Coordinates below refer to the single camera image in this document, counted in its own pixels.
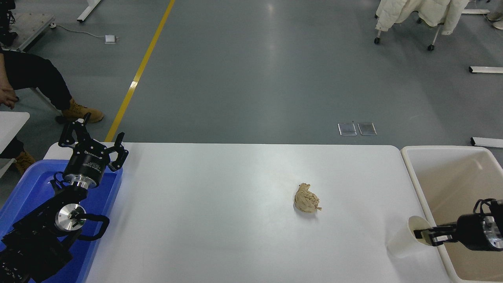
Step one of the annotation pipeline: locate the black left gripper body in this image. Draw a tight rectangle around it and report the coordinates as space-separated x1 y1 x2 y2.
63 142 111 184

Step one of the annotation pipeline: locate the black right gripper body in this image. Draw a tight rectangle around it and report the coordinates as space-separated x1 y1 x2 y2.
456 213 492 251

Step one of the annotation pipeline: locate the white paper cup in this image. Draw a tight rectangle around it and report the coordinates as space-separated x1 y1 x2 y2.
387 215 433 259

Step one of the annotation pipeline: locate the tan paper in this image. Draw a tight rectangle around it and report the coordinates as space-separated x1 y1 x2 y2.
294 183 323 214

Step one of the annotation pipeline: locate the person's left hand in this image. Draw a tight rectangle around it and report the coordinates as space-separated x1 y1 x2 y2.
0 86 18 110

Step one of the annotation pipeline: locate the grey wheeled office chair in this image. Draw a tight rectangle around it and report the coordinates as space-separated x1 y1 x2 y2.
16 86 66 125

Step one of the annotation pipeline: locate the large pale bin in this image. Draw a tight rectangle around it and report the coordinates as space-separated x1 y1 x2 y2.
401 145 503 283

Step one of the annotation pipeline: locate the white side table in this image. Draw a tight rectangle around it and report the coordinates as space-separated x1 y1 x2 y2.
0 111 31 179

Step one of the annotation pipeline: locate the blue plastic tray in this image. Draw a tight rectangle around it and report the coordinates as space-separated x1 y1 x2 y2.
0 159 123 283

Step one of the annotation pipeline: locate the grey metal platform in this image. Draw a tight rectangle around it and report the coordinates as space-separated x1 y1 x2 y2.
0 12 56 51

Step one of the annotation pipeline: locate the black equipment on platform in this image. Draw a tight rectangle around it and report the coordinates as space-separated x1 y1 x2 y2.
0 0 18 46

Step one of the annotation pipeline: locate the wheeled chair under coat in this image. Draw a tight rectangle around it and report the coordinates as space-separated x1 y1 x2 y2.
373 16 444 52

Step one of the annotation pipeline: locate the white padded coat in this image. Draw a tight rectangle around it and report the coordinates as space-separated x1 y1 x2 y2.
375 0 470 36

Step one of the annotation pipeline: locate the white floor cable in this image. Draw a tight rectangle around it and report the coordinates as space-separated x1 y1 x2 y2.
50 22 106 40

